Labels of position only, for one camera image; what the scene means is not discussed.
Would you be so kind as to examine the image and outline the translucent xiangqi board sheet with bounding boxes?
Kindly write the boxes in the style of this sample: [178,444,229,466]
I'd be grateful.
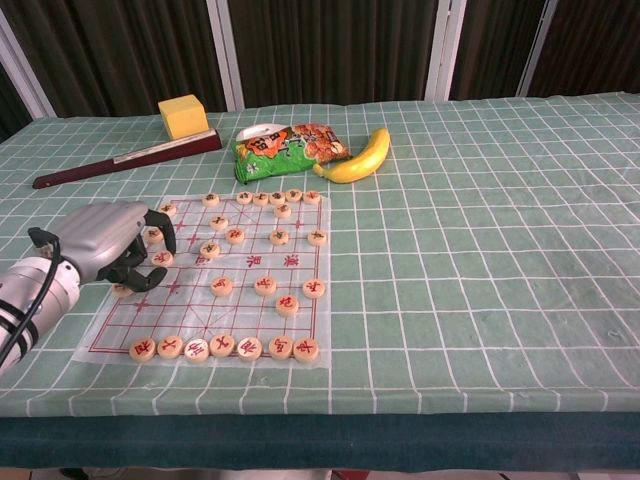
[73,192,334,369]

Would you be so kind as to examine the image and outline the dark red folded fan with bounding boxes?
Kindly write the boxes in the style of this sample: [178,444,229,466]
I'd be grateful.
[32,128,224,190]

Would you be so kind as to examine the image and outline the dark white-framed partition panel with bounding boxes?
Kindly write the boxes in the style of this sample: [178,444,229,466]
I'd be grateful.
[517,0,640,99]
[0,0,236,121]
[0,22,54,144]
[439,0,556,101]
[207,0,454,111]

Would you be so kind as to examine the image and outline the yellow banana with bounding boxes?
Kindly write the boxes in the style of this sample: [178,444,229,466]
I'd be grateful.
[312,127,391,185]

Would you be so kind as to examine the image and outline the dark teal under cloth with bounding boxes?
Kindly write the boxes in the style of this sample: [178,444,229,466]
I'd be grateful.
[0,394,640,474]

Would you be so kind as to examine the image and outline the green checked tablecloth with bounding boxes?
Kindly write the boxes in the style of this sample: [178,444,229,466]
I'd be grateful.
[0,89,640,419]

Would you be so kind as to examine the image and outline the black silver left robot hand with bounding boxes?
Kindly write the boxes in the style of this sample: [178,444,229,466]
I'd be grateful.
[48,201,178,294]

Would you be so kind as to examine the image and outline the black cable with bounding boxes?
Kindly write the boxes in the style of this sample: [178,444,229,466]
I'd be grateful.
[0,227,64,366]

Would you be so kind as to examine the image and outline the green orange snack bag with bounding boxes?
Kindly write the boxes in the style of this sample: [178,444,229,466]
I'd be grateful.
[232,124,351,182]

